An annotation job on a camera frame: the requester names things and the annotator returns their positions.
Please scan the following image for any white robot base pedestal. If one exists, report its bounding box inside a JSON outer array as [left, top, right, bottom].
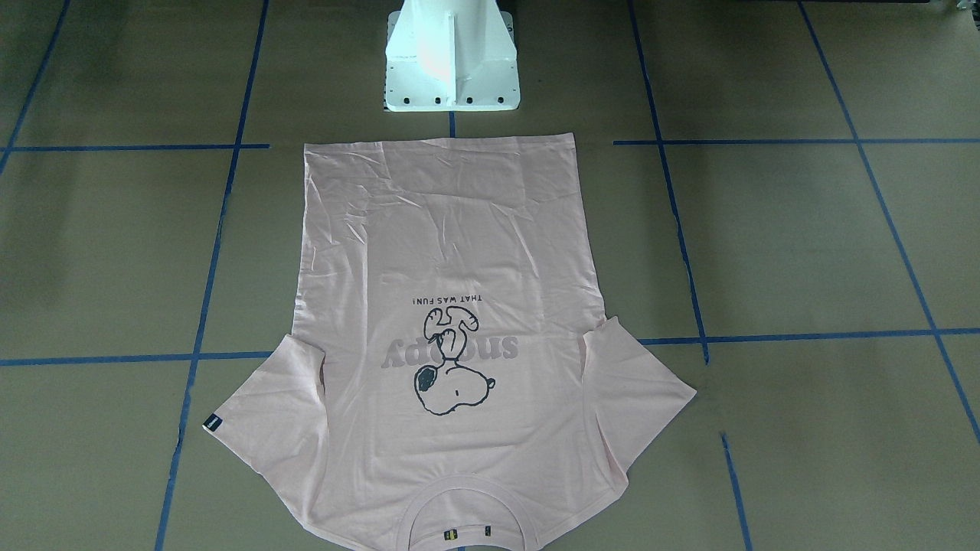
[[383, 1, 521, 112]]

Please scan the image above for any pink Snoopy t-shirt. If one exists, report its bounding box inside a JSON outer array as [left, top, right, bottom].
[[205, 135, 695, 550]]

